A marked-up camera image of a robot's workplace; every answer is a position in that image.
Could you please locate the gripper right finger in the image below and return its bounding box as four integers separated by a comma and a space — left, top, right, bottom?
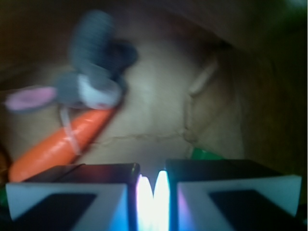
166, 159, 302, 231

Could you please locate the green wooden block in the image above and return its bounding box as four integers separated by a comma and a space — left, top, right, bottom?
189, 147, 224, 160

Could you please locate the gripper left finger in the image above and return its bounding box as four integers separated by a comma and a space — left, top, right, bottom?
5, 163, 140, 231

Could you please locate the grey plush bunny toy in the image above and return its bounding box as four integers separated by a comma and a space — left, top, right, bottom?
4, 10, 138, 113

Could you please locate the brown paper bag bin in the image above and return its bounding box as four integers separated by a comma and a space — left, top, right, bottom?
0, 0, 308, 180

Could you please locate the orange plastic toy carrot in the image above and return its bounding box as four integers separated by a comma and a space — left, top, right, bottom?
8, 108, 116, 182

